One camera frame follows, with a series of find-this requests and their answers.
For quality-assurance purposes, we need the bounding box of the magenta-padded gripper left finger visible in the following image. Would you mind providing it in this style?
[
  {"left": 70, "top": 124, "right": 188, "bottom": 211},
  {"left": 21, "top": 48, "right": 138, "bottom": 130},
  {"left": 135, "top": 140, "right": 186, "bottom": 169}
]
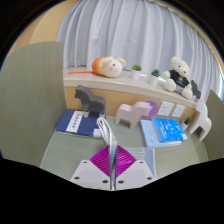
[{"left": 69, "top": 144, "right": 113, "bottom": 191}]

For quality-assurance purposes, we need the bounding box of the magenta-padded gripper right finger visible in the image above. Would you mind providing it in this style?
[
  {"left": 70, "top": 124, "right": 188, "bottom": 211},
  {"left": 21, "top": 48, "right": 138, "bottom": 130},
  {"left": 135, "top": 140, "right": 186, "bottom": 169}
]
[{"left": 114, "top": 145, "right": 156, "bottom": 191}]

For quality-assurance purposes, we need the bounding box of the light blue book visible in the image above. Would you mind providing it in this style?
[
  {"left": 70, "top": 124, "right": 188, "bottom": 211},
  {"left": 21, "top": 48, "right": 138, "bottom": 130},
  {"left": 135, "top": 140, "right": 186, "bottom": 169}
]
[{"left": 138, "top": 119, "right": 183, "bottom": 148}]

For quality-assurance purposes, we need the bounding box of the navy blue book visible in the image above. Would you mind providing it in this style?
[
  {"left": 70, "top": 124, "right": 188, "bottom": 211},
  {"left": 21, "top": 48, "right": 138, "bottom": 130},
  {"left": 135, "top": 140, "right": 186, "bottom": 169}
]
[{"left": 55, "top": 108, "right": 107, "bottom": 138}]

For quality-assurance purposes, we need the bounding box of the pink wooden horse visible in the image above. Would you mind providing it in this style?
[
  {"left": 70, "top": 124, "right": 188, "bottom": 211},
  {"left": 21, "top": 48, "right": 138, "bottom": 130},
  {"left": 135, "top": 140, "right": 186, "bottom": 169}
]
[{"left": 114, "top": 101, "right": 152, "bottom": 130}]

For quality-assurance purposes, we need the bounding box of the purple round number sign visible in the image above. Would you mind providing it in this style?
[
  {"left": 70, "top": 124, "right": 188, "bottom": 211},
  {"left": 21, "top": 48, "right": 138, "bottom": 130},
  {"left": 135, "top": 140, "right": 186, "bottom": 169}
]
[{"left": 140, "top": 100, "right": 159, "bottom": 120}]

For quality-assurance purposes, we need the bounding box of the large dark grey wooden horse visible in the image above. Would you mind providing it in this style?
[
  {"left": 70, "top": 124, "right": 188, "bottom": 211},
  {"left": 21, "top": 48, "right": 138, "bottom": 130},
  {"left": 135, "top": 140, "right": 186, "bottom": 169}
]
[{"left": 74, "top": 84, "right": 107, "bottom": 119}]

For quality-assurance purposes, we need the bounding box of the small potted green plant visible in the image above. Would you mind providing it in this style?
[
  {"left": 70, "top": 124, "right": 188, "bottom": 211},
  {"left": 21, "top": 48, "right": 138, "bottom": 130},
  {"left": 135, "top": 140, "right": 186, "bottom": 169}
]
[
  {"left": 182, "top": 115, "right": 192, "bottom": 131},
  {"left": 148, "top": 68, "right": 161, "bottom": 87},
  {"left": 130, "top": 64, "right": 143, "bottom": 81}
]

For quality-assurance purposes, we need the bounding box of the white wooden horse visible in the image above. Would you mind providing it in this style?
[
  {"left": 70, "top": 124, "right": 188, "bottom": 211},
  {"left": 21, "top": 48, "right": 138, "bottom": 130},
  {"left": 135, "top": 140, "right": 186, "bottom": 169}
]
[{"left": 188, "top": 99, "right": 213, "bottom": 142}]

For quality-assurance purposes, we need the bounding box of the green desk partition panel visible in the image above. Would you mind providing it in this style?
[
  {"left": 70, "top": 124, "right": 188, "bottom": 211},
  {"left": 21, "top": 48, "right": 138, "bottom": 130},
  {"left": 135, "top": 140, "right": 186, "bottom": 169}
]
[
  {"left": 0, "top": 41, "right": 68, "bottom": 168},
  {"left": 201, "top": 89, "right": 224, "bottom": 161}
]

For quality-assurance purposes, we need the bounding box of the light wooden ledge shelf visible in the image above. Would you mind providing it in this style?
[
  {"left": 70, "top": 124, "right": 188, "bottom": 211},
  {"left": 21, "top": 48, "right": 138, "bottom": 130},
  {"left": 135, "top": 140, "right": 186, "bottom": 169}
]
[{"left": 62, "top": 66, "right": 201, "bottom": 124}]

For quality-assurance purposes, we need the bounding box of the small dark grey horse figure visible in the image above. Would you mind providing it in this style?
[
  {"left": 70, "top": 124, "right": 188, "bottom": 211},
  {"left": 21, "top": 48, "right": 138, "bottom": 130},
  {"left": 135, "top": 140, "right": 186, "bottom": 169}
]
[{"left": 189, "top": 79, "right": 202, "bottom": 101}]

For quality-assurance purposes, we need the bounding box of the white teddy bear black shirt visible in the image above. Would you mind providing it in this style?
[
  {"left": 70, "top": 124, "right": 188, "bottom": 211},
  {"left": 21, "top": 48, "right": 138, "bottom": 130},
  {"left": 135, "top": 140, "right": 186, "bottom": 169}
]
[{"left": 162, "top": 56, "right": 194, "bottom": 100}]

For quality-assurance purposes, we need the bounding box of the orange and cream plush toy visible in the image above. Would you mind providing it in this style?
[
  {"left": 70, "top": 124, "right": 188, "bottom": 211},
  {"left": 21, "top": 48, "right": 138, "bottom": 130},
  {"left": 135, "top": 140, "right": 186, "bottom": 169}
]
[{"left": 91, "top": 55, "right": 127, "bottom": 79}]

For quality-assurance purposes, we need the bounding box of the white grey curtain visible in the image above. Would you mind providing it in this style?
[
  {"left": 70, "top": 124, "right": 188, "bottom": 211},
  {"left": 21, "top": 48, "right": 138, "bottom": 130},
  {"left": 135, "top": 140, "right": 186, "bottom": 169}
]
[{"left": 56, "top": 0, "right": 224, "bottom": 101}]

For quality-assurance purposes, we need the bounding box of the white wall socket plate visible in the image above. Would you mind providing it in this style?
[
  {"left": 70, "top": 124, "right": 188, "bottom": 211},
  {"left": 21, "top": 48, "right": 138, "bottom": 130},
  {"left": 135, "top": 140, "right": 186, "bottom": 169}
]
[
  {"left": 157, "top": 101, "right": 175, "bottom": 118},
  {"left": 170, "top": 104, "right": 186, "bottom": 119}
]

